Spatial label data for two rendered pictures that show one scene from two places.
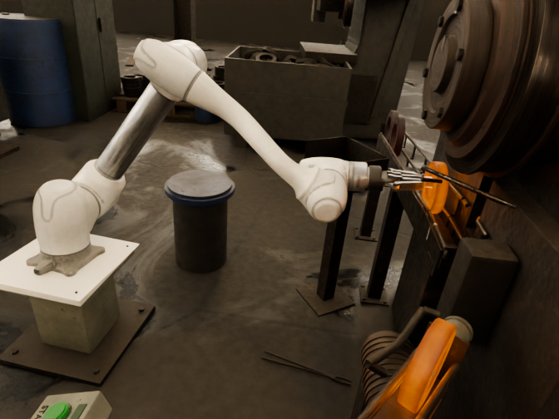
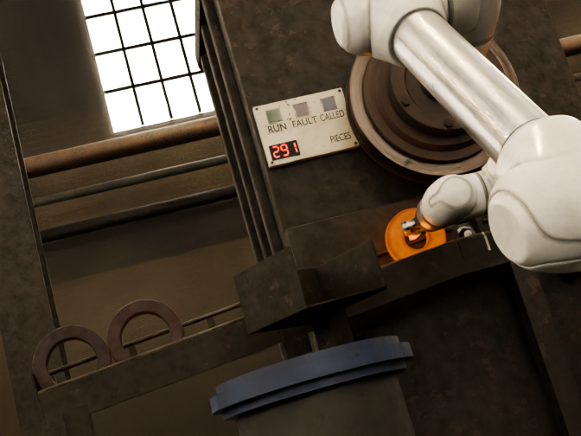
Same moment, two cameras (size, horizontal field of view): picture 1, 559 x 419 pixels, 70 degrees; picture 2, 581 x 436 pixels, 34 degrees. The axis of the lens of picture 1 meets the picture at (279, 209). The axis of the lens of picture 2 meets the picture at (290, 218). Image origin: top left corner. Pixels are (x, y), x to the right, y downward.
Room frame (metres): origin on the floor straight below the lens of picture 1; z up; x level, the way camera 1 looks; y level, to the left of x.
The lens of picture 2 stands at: (1.98, 1.81, 0.30)
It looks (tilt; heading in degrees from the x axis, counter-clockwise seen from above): 14 degrees up; 256
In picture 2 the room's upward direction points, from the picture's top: 16 degrees counter-clockwise
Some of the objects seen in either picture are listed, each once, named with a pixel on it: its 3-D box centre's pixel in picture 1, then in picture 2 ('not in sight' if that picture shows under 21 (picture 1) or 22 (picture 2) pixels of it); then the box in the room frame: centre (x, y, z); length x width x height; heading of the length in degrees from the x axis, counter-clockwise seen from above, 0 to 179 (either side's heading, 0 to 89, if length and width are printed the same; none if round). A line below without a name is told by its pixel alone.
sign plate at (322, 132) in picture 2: not in sight; (305, 127); (1.27, -0.58, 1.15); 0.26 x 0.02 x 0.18; 176
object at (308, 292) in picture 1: (333, 229); (347, 412); (1.47, -0.24, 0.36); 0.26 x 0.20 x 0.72; 31
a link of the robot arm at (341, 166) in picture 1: (322, 175); (454, 198); (1.12, -0.12, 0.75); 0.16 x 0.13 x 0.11; 86
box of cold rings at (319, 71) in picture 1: (286, 96); not in sight; (3.74, 0.03, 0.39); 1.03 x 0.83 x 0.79; 90
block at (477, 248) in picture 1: (473, 292); not in sight; (0.71, -0.45, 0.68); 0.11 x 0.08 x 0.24; 86
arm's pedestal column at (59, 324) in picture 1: (77, 303); not in sight; (1.11, 0.72, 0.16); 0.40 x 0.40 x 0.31; 81
